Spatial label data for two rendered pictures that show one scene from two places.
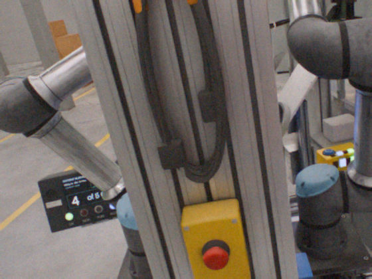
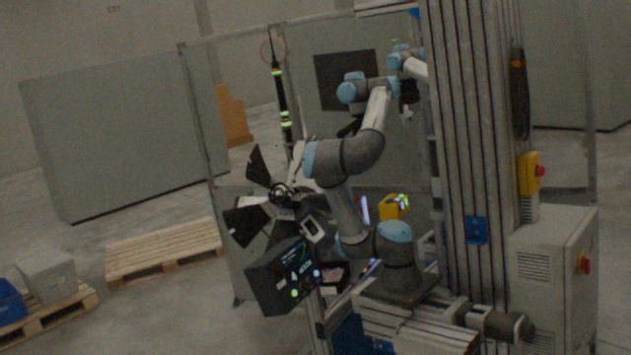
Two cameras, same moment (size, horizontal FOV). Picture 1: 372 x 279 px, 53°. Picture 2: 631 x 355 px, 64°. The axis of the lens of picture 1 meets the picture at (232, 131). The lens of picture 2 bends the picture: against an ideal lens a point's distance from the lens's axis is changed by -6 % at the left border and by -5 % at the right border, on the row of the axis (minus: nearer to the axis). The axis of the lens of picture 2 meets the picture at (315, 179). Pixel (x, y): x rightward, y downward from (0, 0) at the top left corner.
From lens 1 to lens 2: 177 cm
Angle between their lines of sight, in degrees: 46
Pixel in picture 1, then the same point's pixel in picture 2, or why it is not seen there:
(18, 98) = (378, 140)
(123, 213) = (400, 231)
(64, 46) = not seen: outside the picture
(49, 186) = (274, 267)
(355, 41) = not seen: hidden behind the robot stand
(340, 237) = not seen: hidden behind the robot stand
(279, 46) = (68, 187)
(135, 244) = (408, 254)
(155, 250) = (510, 185)
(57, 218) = (287, 298)
